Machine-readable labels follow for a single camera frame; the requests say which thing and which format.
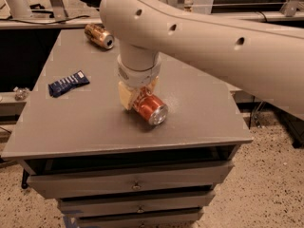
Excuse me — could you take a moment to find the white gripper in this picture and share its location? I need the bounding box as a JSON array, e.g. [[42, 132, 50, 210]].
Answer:
[[118, 56, 161, 110]]

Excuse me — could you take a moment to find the red coke can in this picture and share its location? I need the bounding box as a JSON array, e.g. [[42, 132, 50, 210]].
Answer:
[[133, 87, 168, 125]]

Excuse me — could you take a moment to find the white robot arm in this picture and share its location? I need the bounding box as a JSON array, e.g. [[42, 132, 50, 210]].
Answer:
[[100, 0, 304, 119]]

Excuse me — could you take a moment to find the gold soda can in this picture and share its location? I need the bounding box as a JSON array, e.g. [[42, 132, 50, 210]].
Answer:
[[85, 24, 115, 49]]

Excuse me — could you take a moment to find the blue snack bag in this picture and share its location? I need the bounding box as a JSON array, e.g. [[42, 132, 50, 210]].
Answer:
[[48, 70, 89, 98]]

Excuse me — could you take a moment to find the grey drawer cabinet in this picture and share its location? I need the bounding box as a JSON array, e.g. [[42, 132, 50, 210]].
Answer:
[[0, 24, 254, 228]]

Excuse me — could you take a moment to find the top grey drawer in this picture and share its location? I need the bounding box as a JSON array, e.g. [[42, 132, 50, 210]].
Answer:
[[28, 161, 234, 199]]

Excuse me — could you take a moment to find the grey drawer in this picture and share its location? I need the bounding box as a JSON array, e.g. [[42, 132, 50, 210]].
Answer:
[[28, 161, 234, 199], [77, 208, 202, 228], [59, 190, 215, 218]]

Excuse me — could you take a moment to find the small clear crumpled object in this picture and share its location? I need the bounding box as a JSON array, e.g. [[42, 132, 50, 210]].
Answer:
[[13, 87, 30, 101]]

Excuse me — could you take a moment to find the middle grey drawer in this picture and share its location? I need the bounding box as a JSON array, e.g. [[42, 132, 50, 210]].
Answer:
[[59, 190, 215, 218]]

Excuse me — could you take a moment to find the bottom grey drawer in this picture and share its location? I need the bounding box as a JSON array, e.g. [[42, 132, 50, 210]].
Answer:
[[77, 208, 202, 228]]

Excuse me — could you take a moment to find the grey metal railing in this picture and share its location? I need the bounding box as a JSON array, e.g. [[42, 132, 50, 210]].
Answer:
[[1, 0, 304, 27]]

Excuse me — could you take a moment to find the black cable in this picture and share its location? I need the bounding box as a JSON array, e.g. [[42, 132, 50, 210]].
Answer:
[[6, 14, 91, 26]]

